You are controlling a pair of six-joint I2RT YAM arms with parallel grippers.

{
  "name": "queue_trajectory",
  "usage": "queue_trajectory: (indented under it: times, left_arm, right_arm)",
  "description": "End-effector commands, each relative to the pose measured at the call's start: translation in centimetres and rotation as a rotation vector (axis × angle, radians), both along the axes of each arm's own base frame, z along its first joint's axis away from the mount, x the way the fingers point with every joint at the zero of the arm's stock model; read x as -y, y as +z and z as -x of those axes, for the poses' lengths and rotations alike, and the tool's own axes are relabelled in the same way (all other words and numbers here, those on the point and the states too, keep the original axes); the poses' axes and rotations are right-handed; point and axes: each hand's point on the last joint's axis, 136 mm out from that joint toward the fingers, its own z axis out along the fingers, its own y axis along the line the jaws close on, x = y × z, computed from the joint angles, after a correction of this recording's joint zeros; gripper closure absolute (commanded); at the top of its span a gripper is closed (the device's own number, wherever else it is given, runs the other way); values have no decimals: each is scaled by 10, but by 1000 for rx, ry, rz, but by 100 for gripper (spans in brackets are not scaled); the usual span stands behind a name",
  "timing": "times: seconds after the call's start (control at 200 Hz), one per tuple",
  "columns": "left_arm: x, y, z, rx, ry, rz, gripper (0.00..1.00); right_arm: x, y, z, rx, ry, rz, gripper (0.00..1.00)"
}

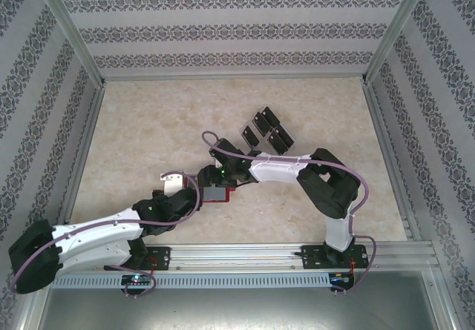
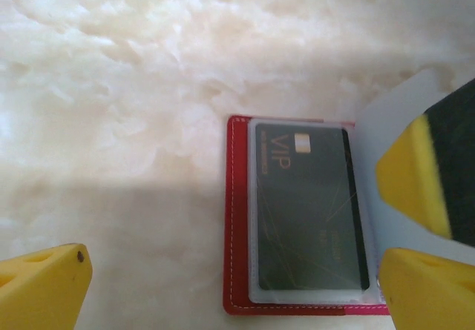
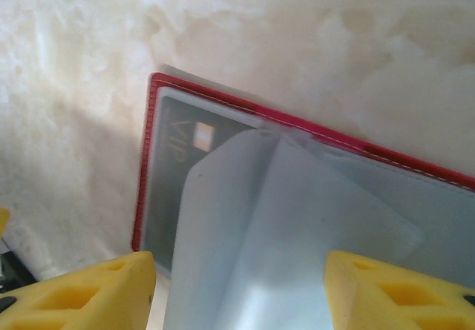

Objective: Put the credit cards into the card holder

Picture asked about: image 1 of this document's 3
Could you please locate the left controller circuit board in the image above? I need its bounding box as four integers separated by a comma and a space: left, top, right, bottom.
120, 274, 154, 291

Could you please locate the controller circuit board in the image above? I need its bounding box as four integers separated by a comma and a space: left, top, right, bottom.
120, 274, 154, 291
329, 270, 356, 291

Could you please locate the grey steel sheet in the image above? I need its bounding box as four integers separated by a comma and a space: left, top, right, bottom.
22, 268, 459, 330

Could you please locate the right controller circuit board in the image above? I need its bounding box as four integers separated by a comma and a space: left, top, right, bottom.
329, 270, 356, 291

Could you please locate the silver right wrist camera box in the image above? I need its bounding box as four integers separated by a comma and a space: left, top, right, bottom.
209, 147, 224, 168

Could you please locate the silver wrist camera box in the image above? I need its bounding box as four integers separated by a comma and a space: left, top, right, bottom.
159, 171, 187, 194
209, 147, 224, 168

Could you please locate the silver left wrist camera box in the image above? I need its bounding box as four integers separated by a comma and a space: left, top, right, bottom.
159, 171, 187, 194

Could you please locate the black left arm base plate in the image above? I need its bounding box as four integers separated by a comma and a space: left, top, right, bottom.
105, 246, 172, 271

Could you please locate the aluminium mounting rail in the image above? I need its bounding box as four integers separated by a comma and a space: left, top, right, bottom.
36, 241, 441, 271

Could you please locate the white slotted cable duct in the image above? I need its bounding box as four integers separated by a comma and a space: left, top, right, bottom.
50, 273, 332, 289

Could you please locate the aluminium table edge rail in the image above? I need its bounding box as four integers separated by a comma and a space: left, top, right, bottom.
55, 83, 108, 234
361, 83, 426, 242

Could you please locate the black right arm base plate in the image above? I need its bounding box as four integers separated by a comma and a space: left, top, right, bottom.
301, 244, 369, 271

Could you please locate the aluminium frame post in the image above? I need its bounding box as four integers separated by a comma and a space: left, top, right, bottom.
29, 0, 108, 88
360, 0, 436, 86

